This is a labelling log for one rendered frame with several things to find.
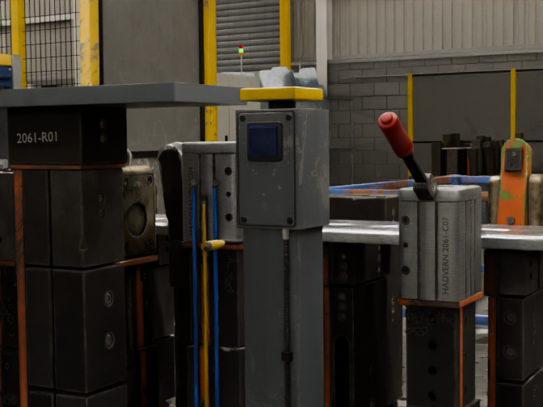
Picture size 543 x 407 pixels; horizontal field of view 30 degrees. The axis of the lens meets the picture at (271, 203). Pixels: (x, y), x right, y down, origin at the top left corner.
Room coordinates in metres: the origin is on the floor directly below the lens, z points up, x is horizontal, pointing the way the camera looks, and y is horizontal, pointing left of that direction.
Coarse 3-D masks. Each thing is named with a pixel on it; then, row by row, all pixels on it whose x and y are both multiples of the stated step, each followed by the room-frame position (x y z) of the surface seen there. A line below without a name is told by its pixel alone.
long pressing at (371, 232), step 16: (160, 224) 1.33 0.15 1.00; (336, 224) 1.33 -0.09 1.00; (352, 224) 1.31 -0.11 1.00; (368, 224) 1.31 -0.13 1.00; (384, 224) 1.30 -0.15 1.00; (496, 224) 1.28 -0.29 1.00; (336, 240) 1.21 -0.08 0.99; (352, 240) 1.20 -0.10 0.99; (368, 240) 1.19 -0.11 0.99; (384, 240) 1.18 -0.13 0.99; (496, 240) 1.12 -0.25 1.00; (512, 240) 1.11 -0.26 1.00; (528, 240) 1.10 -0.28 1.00
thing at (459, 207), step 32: (448, 192) 1.02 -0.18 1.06; (480, 192) 1.08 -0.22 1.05; (416, 224) 1.04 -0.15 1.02; (448, 224) 1.02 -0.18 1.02; (480, 224) 1.09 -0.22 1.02; (416, 256) 1.04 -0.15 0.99; (448, 256) 1.02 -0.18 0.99; (480, 256) 1.09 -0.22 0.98; (416, 288) 1.04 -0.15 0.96; (448, 288) 1.02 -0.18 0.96; (480, 288) 1.09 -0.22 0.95; (416, 320) 1.05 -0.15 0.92; (448, 320) 1.03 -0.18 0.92; (416, 352) 1.05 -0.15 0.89; (448, 352) 1.03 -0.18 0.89; (416, 384) 1.05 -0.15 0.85; (448, 384) 1.03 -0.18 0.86
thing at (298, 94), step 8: (248, 88) 0.95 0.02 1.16; (256, 88) 0.95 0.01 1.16; (264, 88) 0.94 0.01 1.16; (272, 88) 0.94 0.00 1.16; (280, 88) 0.94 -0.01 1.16; (288, 88) 0.93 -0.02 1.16; (296, 88) 0.93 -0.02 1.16; (304, 88) 0.95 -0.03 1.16; (312, 88) 0.96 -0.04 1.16; (240, 96) 0.96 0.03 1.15; (248, 96) 0.95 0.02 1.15; (256, 96) 0.95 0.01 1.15; (264, 96) 0.94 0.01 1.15; (272, 96) 0.94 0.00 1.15; (280, 96) 0.94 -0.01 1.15; (288, 96) 0.93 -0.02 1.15; (296, 96) 0.93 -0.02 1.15; (304, 96) 0.94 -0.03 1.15; (312, 96) 0.96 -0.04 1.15; (320, 96) 0.97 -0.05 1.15; (272, 104) 0.96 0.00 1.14; (280, 104) 0.96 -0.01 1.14; (288, 104) 0.96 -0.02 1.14
